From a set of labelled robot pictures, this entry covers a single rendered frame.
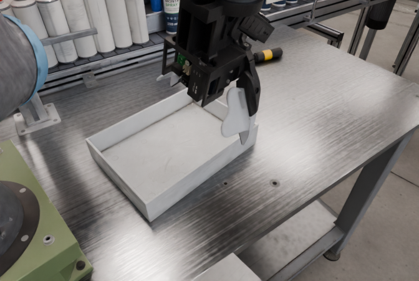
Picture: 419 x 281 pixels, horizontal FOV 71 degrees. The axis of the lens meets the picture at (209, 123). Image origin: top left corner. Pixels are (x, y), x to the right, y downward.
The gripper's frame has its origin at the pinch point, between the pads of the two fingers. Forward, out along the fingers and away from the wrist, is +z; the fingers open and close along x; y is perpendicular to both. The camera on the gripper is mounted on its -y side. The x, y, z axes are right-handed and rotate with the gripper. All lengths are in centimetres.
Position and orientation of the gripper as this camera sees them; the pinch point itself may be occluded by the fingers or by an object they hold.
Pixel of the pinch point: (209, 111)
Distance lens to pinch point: 45.1
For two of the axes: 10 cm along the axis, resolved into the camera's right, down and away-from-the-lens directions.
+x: 7.2, 6.0, -3.4
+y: -6.7, 4.8, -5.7
